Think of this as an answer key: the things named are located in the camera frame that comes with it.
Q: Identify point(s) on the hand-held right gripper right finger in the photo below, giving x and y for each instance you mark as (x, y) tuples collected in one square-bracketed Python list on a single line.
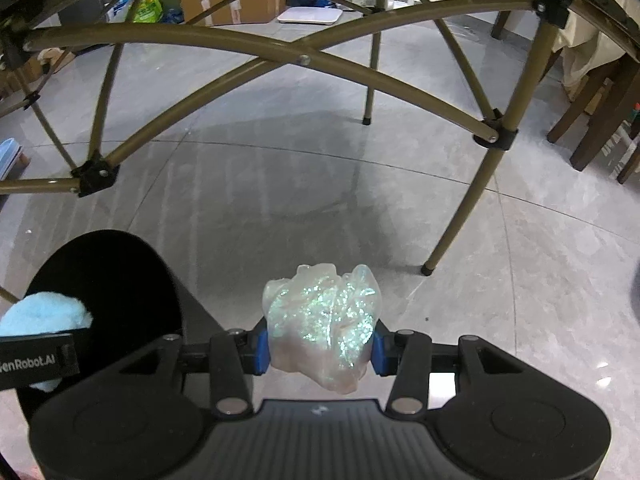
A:
[(380, 352)]

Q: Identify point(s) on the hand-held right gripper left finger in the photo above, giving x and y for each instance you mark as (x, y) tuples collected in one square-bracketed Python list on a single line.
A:
[(261, 352)]

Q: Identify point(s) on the light blue fluffy cloth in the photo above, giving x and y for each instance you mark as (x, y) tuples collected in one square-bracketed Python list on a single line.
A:
[(45, 312)]

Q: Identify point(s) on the iridescent plastic wrap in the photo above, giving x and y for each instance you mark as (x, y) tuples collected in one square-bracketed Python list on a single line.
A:
[(320, 320)]

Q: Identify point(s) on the black trash bin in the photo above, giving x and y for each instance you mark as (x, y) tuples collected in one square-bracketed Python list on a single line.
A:
[(125, 280)]

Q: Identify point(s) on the light blue plastic tray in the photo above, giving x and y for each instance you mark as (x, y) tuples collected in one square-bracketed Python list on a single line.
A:
[(9, 157)]

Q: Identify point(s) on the small open cardboard box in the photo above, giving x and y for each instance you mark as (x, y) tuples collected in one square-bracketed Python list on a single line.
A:
[(35, 67)]

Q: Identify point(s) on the tan folding table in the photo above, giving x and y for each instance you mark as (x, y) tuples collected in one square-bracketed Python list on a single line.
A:
[(522, 85)]

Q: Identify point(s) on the white bathroom scale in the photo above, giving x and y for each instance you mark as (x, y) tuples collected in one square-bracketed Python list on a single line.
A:
[(310, 16)]

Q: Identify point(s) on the green plastic bag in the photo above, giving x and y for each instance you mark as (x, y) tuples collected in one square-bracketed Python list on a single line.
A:
[(147, 10)]

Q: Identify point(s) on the blue white plastic package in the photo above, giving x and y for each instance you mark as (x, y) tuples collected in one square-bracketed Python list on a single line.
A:
[(120, 7)]

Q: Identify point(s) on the cream coat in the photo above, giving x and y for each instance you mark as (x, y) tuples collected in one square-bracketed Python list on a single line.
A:
[(585, 35)]

